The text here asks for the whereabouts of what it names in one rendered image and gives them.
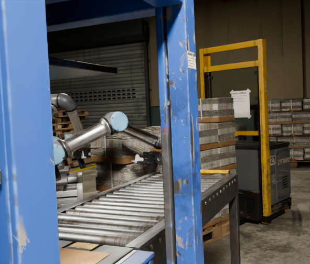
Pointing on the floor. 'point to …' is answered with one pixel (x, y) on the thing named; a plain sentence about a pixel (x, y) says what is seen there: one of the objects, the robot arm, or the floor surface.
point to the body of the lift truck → (249, 176)
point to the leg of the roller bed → (234, 230)
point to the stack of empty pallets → (65, 124)
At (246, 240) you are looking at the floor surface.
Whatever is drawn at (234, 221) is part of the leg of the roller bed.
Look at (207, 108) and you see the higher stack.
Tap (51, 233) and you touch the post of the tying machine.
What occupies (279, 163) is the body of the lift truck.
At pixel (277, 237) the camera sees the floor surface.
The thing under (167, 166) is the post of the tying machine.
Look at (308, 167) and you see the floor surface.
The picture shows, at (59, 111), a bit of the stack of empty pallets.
